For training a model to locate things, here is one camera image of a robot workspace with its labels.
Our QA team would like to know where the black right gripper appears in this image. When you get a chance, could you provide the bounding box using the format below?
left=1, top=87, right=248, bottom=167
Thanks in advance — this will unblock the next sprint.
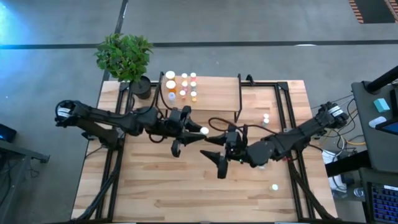
left=199, top=125, right=248, bottom=180

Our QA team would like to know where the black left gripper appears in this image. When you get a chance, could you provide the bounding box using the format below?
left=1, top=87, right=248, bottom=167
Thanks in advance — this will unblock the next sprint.
left=156, top=106, right=207, bottom=158

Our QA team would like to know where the green potted plant black pot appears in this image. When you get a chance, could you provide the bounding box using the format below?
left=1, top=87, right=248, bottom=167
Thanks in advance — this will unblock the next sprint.
left=94, top=32, right=155, bottom=100

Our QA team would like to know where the white power strip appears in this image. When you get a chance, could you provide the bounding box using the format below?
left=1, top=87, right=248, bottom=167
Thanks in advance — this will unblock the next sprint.
left=322, top=148, right=338, bottom=165

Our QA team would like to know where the black desk leg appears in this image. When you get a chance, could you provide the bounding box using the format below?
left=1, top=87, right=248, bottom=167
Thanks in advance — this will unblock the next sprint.
left=325, top=151, right=373, bottom=177

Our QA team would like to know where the grey side desk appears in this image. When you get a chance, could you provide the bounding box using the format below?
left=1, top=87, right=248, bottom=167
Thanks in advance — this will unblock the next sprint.
left=351, top=80, right=398, bottom=175

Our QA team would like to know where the white oval device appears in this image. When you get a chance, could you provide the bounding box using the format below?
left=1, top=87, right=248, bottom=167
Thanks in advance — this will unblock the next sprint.
left=368, top=116, right=387, bottom=129

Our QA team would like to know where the grey metal stand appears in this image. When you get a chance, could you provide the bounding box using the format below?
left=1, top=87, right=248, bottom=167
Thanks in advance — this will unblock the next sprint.
left=0, top=139, right=50, bottom=224

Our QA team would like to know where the small teal box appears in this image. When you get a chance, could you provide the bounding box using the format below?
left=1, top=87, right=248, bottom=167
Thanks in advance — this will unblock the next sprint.
left=373, top=98, right=391, bottom=113

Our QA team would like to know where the dark tablet blue screen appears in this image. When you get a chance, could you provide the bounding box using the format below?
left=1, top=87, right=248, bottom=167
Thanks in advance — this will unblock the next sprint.
left=375, top=119, right=398, bottom=136

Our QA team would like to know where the backlit mechanical keyboard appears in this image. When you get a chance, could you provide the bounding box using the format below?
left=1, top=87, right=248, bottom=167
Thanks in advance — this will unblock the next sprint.
left=368, top=183, right=398, bottom=224

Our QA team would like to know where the black device blue light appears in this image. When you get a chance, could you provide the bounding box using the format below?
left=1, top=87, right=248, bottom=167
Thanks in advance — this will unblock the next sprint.
left=0, top=123, right=18, bottom=143

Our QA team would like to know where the black floor mat orange edge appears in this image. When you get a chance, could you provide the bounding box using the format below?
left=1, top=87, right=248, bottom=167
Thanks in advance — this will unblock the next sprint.
left=348, top=0, right=398, bottom=25

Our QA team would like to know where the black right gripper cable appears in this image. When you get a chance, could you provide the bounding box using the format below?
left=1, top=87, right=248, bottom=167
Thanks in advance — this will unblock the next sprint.
left=207, top=117, right=249, bottom=134

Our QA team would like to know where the wooden shelf black metal frame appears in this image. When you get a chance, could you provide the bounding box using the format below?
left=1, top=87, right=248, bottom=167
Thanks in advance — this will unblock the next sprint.
left=154, top=70, right=247, bottom=124

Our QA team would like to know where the black aluminium table frame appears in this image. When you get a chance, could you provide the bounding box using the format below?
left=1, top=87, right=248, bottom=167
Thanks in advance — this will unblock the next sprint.
left=70, top=79, right=341, bottom=223

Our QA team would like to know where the yellow floor cable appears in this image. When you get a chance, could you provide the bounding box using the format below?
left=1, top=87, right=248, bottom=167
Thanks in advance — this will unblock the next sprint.
left=319, top=107, right=368, bottom=147

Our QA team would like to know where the black cylindrical post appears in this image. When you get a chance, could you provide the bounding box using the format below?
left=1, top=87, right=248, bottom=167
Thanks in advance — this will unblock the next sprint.
left=363, top=65, right=398, bottom=94

